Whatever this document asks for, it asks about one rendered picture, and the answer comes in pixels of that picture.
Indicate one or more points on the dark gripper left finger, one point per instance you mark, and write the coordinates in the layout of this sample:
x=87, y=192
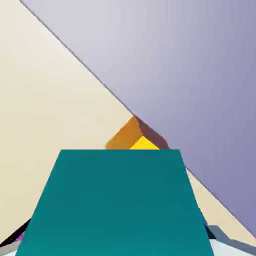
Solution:
x=12, y=245

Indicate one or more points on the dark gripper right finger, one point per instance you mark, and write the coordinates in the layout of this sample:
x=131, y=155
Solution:
x=226, y=245

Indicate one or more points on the small teal cube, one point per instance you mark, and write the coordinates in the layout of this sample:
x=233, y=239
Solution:
x=118, y=204

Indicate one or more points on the small orange cube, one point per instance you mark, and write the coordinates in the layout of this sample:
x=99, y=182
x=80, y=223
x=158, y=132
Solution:
x=126, y=138

